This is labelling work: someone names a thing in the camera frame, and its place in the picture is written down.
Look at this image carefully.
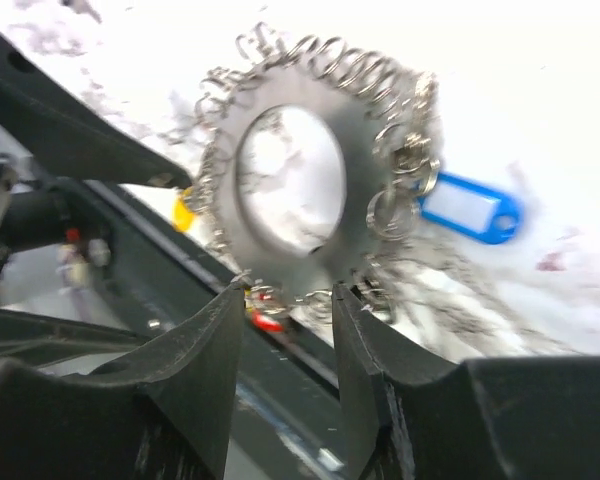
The blue key tag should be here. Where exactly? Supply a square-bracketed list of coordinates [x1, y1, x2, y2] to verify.
[419, 172, 524, 245]

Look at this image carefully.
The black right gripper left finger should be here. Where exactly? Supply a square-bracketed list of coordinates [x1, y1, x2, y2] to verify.
[0, 286, 244, 479]

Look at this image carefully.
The red key tag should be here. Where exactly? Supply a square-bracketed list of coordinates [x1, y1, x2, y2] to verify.
[245, 290, 284, 333]

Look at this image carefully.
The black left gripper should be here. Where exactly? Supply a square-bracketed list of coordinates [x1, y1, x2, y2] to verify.
[0, 33, 191, 280]

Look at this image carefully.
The yellow key tag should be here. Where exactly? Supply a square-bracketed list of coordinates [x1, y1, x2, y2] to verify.
[171, 193, 196, 233]

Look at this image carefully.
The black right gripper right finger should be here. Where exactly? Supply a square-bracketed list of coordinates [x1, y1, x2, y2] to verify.
[332, 285, 600, 479]

